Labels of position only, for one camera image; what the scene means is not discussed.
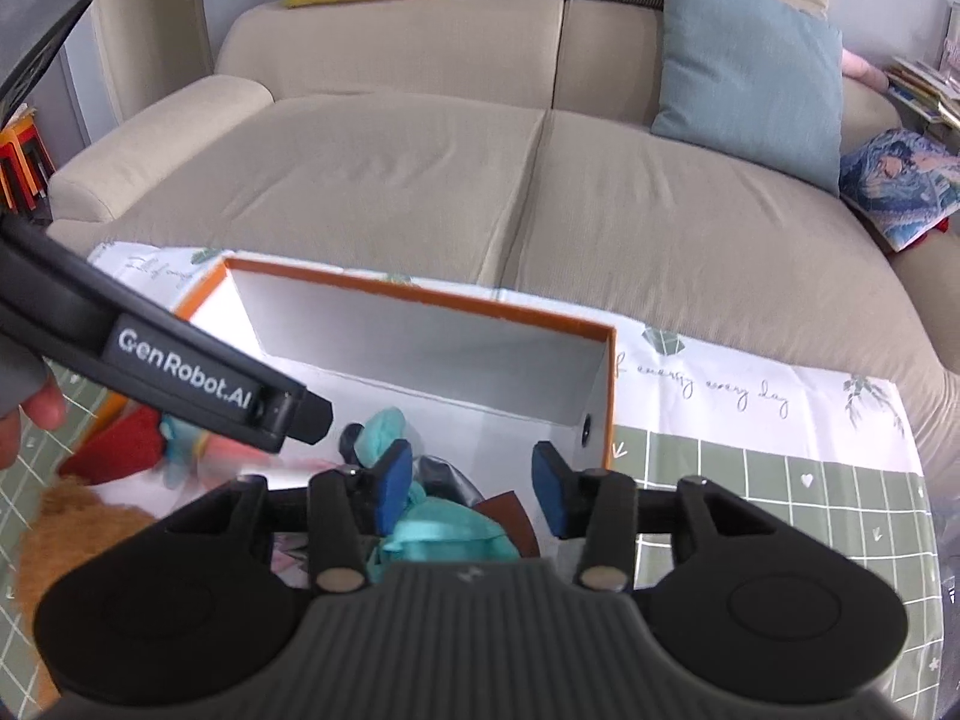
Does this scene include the white door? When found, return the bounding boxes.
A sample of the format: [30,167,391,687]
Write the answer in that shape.
[90,0,316,125]

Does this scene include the person's left hand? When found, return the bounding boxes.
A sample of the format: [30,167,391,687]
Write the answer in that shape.
[0,371,67,470]

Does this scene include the stack of books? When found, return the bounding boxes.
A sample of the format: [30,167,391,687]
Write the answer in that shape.
[885,52,960,128]

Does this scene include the green checked tablecloth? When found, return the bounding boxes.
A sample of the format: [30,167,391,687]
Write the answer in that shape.
[0,240,938,691]

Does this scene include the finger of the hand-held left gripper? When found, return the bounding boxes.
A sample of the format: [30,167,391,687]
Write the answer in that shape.
[0,210,333,455]

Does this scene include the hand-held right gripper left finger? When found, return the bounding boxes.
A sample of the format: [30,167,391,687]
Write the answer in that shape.
[161,439,415,593]

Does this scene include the red knitted pouch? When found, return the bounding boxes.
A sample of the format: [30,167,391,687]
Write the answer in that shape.
[58,409,170,485]

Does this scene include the pink soft item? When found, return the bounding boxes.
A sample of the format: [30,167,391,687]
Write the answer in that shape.
[840,49,890,87]

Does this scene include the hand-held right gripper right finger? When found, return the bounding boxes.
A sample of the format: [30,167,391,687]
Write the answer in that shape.
[531,442,760,592]

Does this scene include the red stacked stools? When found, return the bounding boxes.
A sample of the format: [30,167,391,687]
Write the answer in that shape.
[0,109,55,211]

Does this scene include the brown teddy bear teal sweater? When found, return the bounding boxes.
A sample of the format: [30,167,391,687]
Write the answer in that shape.
[15,480,155,706]

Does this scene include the grey shiny cloth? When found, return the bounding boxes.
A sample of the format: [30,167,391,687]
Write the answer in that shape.
[409,454,488,507]

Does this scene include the beige sofa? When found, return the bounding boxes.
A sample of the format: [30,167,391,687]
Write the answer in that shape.
[49,0,960,466]

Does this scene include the teal cushion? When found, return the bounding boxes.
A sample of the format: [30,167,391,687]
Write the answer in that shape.
[651,0,845,196]

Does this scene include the orange cardboard box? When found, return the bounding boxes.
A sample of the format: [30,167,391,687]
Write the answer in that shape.
[90,255,617,563]

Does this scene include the brown leather piece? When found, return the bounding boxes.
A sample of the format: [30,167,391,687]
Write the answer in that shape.
[480,491,541,560]

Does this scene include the blue printed cushion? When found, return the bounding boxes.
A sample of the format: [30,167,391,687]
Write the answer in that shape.
[838,127,960,252]

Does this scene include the teal plush pouch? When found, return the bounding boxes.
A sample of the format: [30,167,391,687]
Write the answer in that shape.
[352,409,522,586]

